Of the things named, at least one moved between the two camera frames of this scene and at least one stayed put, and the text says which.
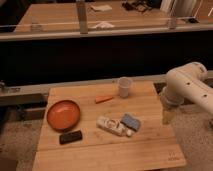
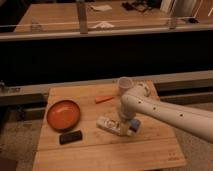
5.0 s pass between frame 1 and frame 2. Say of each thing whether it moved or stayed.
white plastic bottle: stayed
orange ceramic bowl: stayed
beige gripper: moved
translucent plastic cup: stayed
